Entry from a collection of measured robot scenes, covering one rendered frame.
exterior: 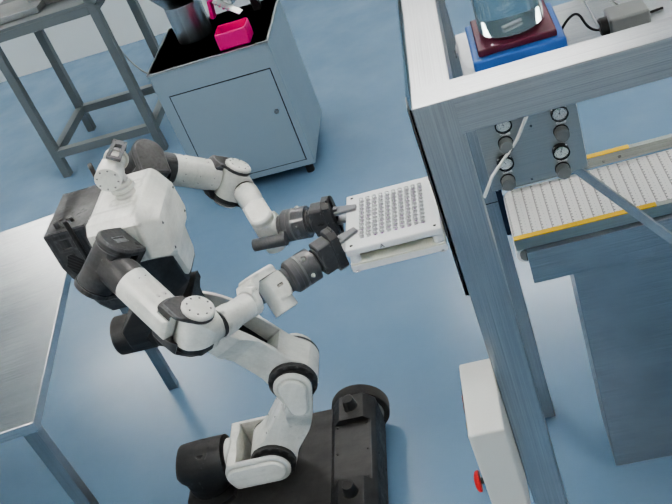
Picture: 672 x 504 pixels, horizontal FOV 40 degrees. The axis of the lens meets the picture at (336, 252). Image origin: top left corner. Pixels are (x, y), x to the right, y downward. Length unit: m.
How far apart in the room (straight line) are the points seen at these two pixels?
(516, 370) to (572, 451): 1.44
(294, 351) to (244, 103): 2.15
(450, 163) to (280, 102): 3.26
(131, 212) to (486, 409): 1.10
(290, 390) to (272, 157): 2.26
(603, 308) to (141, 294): 1.19
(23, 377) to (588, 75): 1.87
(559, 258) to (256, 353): 0.88
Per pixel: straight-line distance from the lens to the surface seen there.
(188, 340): 2.11
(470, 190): 1.36
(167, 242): 2.34
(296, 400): 2.66
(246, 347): 2.59
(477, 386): 1.61
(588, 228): 2.29
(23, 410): 2.60
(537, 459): 1.76
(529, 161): 2.12
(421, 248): 2.28
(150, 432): 3.70
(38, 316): 2.92
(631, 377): 2.70
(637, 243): 2.35
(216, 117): 4.64
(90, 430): 3.89
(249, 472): 2.90
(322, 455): 3.02
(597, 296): 2.48
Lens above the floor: 2.31
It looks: 34 degrees down
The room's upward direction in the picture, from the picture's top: 22 degrees counter-clockwise
